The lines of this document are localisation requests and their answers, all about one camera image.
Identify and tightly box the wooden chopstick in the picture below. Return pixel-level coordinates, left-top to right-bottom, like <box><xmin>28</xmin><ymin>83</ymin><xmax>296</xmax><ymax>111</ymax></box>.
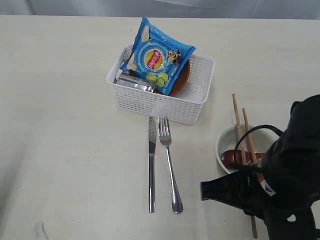
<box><xmin>232</xmin><ymin>93</ymin><xmax>247</xmax><ymax>165</ymax></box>
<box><xmin>242</xmin><ymin>108</ymin><xmax>258</xmax><ymax>239</ymax></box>

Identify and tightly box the brown wooden spoon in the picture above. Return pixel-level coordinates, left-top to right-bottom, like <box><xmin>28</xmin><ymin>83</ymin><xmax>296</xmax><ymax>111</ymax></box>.
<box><xmin>220</xmin><ymin>150</ymin><xmax>253</xmax><ymax>168</ymax></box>

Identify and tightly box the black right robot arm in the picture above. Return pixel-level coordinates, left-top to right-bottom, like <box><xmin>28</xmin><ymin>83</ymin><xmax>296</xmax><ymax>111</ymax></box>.
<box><xmin>200</xmin><ymin>95</ymin><xmax>320</xmax><ymax>240</ymax></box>

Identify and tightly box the brown wooden plate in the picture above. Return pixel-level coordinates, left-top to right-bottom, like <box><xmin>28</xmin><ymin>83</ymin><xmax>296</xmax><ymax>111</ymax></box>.
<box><xmin>169</xmin><ymin>60</ymin><xmax>190</xmax><ymax>97</ymax></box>

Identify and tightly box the white perforated plastic basket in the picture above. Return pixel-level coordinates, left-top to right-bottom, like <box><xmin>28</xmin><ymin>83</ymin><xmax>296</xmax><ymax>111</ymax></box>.
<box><xmin>105</xmin><ymin>43</ymin><xmax>215</xmax><ymax>125</ymax></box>

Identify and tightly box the silver metal fork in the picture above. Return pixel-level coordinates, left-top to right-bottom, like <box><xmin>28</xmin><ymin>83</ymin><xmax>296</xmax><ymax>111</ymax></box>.
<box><xmin>158</xmin><ymin>116</ymin><xmax>184</xmax><ymax>214</ymax></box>

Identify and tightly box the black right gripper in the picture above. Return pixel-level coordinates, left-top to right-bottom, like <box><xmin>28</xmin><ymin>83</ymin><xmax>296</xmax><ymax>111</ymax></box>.
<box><xmin>200</xmin><ymin>171</ymin><xmax>320</xmax><ymax>240</ymax></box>

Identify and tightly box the silver table knife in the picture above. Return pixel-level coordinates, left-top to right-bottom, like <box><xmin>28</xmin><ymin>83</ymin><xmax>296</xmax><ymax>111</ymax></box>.
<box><xmin>148</xmin><ymin>116</ymin><xmax>157</xmax><ymax>213</ymax></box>

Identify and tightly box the white ceramic bowl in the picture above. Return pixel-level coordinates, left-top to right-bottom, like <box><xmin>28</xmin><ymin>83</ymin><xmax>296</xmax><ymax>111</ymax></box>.
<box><xmin>215</xmin><ymin>124</ymin><xmax>283</xmax><ymax>175</ymax></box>

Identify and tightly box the blue chips bag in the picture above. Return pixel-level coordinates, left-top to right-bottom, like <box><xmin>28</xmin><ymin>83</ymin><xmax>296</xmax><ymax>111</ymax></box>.
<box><xmin>120</xmin><ymin>17</ymin><xmax>196</xmax><ymax>96</ymax></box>

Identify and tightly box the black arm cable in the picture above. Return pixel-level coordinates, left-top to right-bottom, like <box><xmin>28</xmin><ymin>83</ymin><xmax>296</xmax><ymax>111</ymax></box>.
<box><xmin>229</xmin><ymin>124</ymin><xmax>285</xmax><ymax>176</ymax></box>

